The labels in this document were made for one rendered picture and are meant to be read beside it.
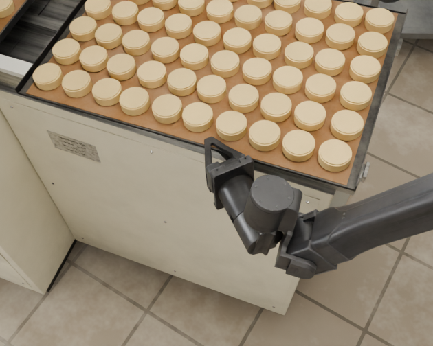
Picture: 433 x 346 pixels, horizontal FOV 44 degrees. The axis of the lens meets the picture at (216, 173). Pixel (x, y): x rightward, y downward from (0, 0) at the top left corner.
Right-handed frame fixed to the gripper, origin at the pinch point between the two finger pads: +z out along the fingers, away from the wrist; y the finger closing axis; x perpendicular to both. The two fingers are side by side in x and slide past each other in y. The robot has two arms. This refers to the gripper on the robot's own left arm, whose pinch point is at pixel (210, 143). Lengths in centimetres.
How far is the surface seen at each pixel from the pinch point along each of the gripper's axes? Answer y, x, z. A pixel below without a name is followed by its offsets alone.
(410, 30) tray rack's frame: 78, 110, 67
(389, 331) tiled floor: 95, 43, -24
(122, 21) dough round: -1.2, -3.8, 32.0
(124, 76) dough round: -1.1, -8.0, 18.8
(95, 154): 20.0, -17.7, 21.3
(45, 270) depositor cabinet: 73, -44, 29
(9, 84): 4.8, -27.6, 32.4
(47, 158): 29, -28, 32
